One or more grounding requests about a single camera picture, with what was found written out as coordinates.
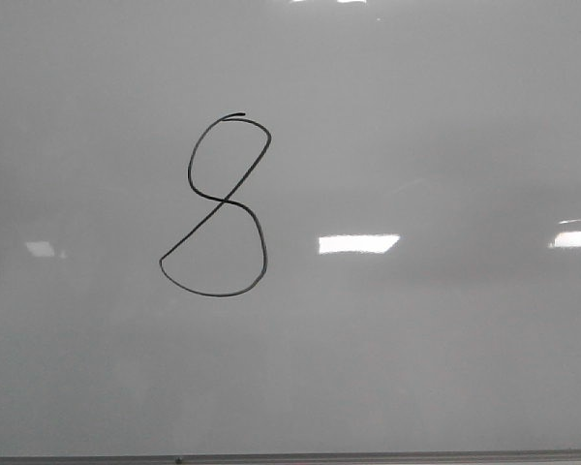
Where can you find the white whiteboard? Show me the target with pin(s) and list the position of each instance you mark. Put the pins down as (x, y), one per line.
(284, 227)

